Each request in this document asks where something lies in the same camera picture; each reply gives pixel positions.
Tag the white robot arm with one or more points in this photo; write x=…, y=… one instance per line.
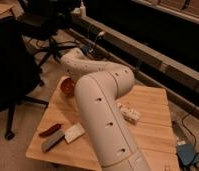
x=98, y=84

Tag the white tube package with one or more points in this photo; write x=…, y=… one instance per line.
x=130, y=115

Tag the white sponge block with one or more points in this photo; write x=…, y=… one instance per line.
x=74, y=132

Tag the red chili pepper toy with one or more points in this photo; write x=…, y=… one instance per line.
x=50, y=130

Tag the white spray bottle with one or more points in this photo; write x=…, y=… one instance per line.
x=82, y=9

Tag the black office chair near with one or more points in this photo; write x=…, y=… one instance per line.
x=19, y=73

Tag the black office chair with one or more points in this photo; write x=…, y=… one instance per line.
x=41, y=20
x=19, y=73

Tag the black office chair far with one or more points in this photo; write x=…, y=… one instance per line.
x=41, y=20

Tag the blue device on floor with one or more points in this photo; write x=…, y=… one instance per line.
x=187, y=154

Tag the power strip with cables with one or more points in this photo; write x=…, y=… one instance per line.
x=90, y=48

